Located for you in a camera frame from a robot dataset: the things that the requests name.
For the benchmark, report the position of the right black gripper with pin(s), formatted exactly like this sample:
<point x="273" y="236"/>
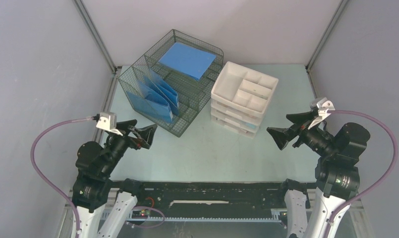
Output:
<point x="282" y="135"/>

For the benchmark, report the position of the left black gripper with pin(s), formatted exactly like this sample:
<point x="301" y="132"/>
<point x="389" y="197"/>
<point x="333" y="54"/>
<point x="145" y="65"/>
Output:
<point x="146" y="133"/>

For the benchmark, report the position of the green wire mesh basket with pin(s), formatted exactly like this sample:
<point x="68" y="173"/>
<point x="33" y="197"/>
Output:
<point x="193" y="95"/>

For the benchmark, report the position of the white plastic drawer organizer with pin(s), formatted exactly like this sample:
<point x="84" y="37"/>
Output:
<point x="240" y="98"/>

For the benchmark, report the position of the blue folder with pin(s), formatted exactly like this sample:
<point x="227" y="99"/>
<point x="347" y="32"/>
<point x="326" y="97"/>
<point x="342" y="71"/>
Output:
<point x="146" y="100"/>
<point x="156" y="83"/>
<point x="187" y="60"/>

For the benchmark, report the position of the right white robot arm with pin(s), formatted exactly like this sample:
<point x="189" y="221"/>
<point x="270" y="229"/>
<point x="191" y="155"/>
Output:
<point x="336" y="173"/>

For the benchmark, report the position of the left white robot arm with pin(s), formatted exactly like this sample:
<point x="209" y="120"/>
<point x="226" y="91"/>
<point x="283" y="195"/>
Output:
<point x="95" y="164"/>

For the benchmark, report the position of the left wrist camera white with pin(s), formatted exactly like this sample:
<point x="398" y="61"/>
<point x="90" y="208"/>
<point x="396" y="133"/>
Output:
<point x="106" y="121"/>

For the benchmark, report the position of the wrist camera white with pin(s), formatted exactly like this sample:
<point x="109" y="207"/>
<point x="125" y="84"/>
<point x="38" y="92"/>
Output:
<point x="106" y="121"/>
<point x="321" y="109"/>

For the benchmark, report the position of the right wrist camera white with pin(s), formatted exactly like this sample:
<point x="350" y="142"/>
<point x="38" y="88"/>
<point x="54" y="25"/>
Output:
<point x="321" y="109"/>

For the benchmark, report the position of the black front rail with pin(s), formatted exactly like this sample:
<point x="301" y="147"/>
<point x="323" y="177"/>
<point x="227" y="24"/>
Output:
<point x="220" y="201"/>

